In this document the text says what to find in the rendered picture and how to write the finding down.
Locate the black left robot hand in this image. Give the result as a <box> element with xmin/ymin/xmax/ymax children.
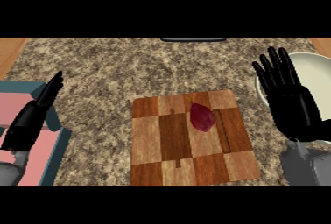
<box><xmin>0</xmin><ymin>70</ymin><xmax>66</xmax><ymax>152</ymax></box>

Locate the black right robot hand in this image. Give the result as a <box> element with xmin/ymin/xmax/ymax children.
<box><xmin>252</xmin><ymin>46</ymin><xmax>331</xmax><ymax>143</ymax></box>

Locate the dark red pear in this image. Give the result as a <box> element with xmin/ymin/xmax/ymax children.
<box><xmin>190</xmin><ymin>102</ymin><xmax>218</xmax><ymax>133</ymax></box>

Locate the checkered wooden cutting board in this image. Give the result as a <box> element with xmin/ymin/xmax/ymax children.
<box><xmin>129</xmin><ymin>89</ymin><xmax>264</xmax><ymax>187</ymax></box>

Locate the dark grey appliance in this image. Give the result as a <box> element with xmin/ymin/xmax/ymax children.
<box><xmin>160</xmin><ymin>37</ymin><xmax>228</xmax><ymax>43</ymax></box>

